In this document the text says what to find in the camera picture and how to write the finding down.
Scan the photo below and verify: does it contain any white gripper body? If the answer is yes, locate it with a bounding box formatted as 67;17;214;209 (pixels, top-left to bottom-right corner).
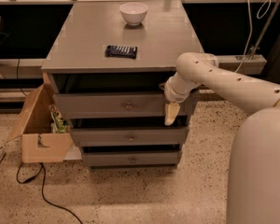
164;82;188;104

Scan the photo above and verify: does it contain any grey top drawer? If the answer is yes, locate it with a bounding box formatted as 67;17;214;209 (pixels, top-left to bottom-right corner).
52;91;200;120

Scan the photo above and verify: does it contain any grey drawer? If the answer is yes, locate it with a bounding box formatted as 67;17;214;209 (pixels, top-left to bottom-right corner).
52;91;200;120
71;127;189;147
82;151;181;167

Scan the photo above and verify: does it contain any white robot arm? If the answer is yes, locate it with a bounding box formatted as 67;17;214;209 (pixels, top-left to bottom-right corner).
164;52;280;224

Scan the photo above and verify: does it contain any grey middle drawer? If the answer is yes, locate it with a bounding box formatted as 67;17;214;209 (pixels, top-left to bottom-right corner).
71;127;189;147

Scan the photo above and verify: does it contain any grey bottom drawer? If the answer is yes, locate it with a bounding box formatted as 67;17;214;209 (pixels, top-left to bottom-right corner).
82;151;181;167

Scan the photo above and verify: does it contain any grey drawer cabinet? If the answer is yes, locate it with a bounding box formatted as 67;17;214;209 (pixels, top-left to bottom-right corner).
42;1;203;156

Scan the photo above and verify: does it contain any open cardboard box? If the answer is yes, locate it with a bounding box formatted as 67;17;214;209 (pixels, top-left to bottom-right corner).
7;73;73;163

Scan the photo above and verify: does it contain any white bowl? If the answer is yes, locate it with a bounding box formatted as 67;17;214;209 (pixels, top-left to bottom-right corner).
119;2;148;25

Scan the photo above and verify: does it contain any green snack bag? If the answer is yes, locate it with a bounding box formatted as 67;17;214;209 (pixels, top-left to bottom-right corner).
49;104;69;133

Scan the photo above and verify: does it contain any slanted metal pole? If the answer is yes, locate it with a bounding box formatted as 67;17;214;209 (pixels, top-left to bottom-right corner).
247;0;280;60

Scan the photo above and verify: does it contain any white hanging cable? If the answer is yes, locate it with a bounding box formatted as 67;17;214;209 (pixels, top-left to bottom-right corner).
234;0;273;74

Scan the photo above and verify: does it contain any black floor cable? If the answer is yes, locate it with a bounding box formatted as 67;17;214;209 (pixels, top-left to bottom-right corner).
16;161;84;224

